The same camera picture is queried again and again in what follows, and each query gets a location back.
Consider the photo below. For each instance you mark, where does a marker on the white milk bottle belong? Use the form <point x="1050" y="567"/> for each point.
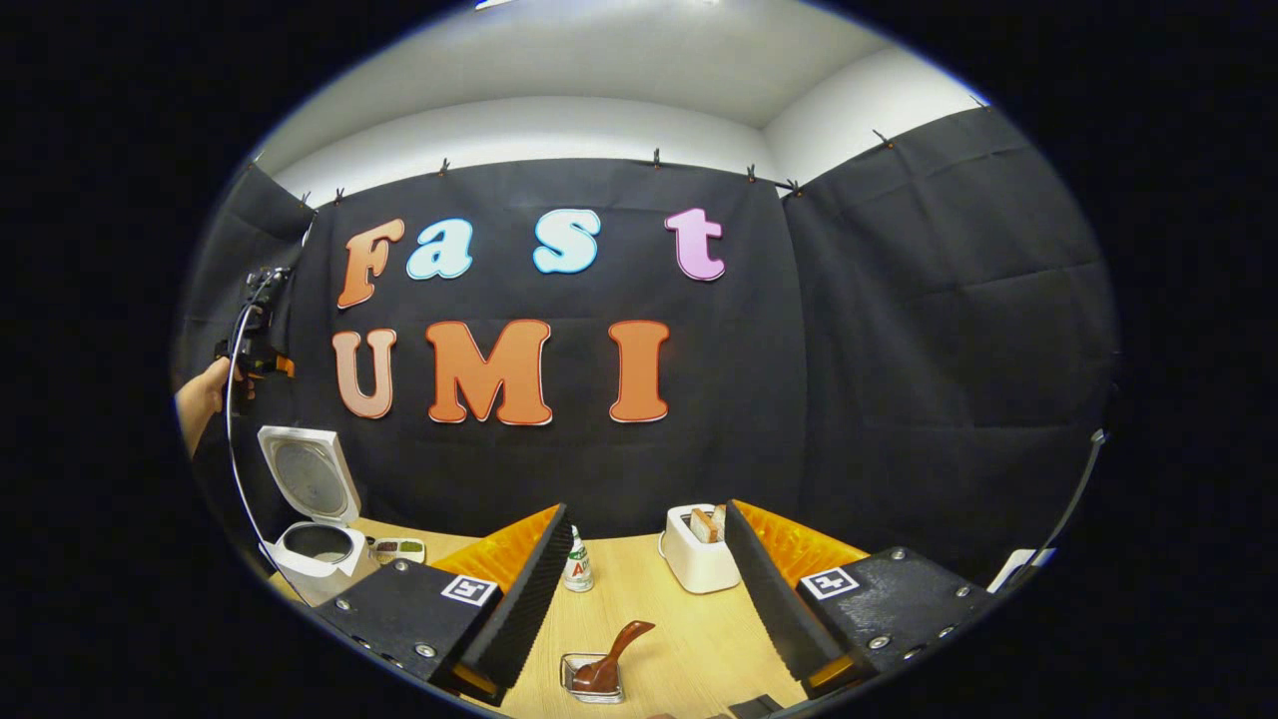
<point x="578" y="569"/>

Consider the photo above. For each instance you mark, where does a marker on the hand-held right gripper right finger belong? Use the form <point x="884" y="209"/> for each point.
<point x="774" y="599"/>

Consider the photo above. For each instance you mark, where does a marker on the white toaster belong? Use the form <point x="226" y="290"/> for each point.
<point x="694" y="564"/>

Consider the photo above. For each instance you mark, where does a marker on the toast bread slice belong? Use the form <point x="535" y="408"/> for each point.
<point x="703" y="524"/>
<point x="720" y="519"/>

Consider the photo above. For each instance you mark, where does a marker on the brown wooden spoon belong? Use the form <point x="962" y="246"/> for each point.
<point x="624" y="639"/>

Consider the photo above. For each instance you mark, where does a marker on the white rice cooker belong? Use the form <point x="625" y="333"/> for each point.
<point x="319" y="554"/>

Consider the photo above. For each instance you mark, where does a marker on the black backdrop cloth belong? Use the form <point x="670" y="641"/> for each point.
<point x="799" y="350"/>

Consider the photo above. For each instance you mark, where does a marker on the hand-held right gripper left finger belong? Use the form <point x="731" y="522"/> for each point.
<point x="524" y="599"/>

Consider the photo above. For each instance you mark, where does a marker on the white divided seasoning dish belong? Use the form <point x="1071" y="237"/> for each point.
<point x="397" y="550"/>

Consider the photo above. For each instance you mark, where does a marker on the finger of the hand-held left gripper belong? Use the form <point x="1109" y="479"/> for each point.
<point x="283" y="365"/>

